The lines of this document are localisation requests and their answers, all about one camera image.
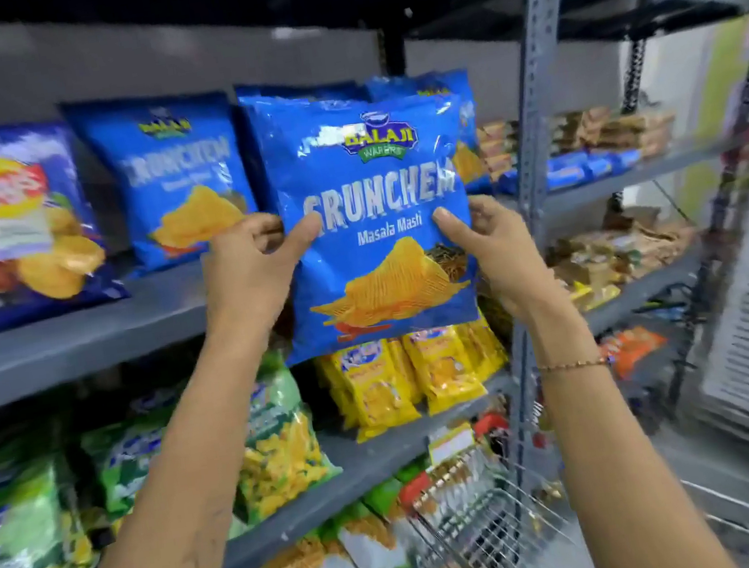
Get thin gold bracelet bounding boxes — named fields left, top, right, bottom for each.
left=537, top=355, right=610, bottom=377

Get green snack bag yellow sticks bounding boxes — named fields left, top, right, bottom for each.
left=213, top=344, right=349, bottom=529

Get orange snack packet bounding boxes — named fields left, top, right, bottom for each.
left=595, top=321, right=674, bottom=384

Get narrow grey metal shelf unit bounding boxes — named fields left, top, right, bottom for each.
left=446, top=0, right=749, bottom=457

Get pile of brown snack packets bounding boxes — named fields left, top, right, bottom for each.
left=541, top=197, right=707, bottom=318

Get dark blue chips bag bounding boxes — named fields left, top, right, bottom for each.
left=0, top=101, right=134, bottom=334

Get row of blue biscuit packets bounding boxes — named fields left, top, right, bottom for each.
left=495, top=140, right=647, bottom=200

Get person's left hand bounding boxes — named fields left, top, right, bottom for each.
left=192, top=205, right=337, bottom=343

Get person's right forearm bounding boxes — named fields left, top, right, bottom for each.
left=508, top=280, right=738, bottom=568

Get person's right hand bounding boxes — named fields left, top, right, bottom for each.
left=430, top=187, right=555, bottom=330

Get stack of brown biscuit packets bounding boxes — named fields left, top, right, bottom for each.
left=545, top=95, right=682, bottom=174

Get wire shopping basket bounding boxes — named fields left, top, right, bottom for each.
left=388, top=402, right=585, bottom=568

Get yellow snack packet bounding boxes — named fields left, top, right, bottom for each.
left=461, top=310, right=512, bottom=384
left=401, top=320, right=492, bottom=420
left=314, top=352, right=362, bottom=435
left=336, top=335, right=427, bottom=445

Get person's left forearm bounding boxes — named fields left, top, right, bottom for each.
left=7, top=309, right=332, bottom=568

